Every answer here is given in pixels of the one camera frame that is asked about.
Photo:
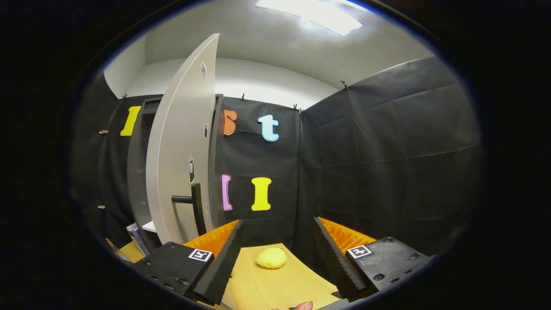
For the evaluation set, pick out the ceiling light panel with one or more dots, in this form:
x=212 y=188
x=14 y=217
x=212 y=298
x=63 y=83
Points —
x=314 y=15

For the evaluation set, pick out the grey blue book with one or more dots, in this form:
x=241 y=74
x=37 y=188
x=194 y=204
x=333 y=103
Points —
x=140 y=241

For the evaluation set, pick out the dark grey cabinet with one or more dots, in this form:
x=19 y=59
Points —
x=135 y=181

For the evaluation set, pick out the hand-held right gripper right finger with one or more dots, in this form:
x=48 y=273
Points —
x=335 y=262

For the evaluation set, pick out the beige cabinet door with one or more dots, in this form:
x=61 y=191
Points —
x=181 y=150

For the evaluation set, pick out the white book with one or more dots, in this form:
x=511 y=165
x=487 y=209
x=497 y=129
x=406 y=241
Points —
x=131 y=230

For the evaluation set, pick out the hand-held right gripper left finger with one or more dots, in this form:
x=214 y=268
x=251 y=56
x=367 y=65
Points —
x=224 y=267

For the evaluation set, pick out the black backdrop cloth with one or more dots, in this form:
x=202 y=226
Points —
x=387 y=150

